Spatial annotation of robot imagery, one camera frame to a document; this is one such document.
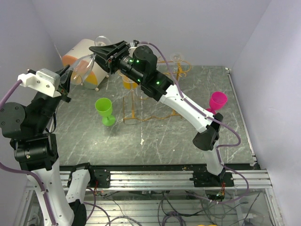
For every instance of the white round drawer box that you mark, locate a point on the white round drawer box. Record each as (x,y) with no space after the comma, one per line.
(68,59)

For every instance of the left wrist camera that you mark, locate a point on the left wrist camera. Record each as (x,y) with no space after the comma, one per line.
(43,81)

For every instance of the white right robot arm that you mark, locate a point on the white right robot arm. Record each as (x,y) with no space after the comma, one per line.
(139,64)

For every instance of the clear tall wine glass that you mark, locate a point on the clear tall wine glass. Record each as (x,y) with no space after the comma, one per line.
(131,105)

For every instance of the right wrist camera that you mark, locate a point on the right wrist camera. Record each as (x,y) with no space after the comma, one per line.
(135,43)

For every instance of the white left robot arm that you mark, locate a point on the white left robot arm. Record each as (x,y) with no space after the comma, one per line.
(25,112)

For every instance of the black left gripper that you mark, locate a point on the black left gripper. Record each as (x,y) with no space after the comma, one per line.
(64,87)

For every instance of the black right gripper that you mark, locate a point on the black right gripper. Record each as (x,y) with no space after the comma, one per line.
(113,52)

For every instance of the clear wide wine glass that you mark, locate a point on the clear wide wine glass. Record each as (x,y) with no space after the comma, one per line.
(177,58)

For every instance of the pink plastic wine glass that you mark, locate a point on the pink plastic wine glass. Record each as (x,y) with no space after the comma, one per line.
(217,101)

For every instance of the aluminium mounting rail frame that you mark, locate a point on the aluminium mounting rail frame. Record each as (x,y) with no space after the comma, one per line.
(151,195)

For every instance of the clear small wine glass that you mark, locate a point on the clear small wine glass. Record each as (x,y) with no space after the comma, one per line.
(85,71)

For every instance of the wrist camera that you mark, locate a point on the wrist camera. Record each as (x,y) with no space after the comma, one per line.
(43,81)
(135,43)

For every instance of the yellow plastic wine glass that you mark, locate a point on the yellow plastic wine glass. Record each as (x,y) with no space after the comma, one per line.
(128,83)

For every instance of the green plastic wine glass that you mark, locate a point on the green plastic wine glass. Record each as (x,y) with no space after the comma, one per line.
(104,109)

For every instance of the gold wire glass rack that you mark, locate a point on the gold wire glass rack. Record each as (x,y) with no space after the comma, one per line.
(184,68)

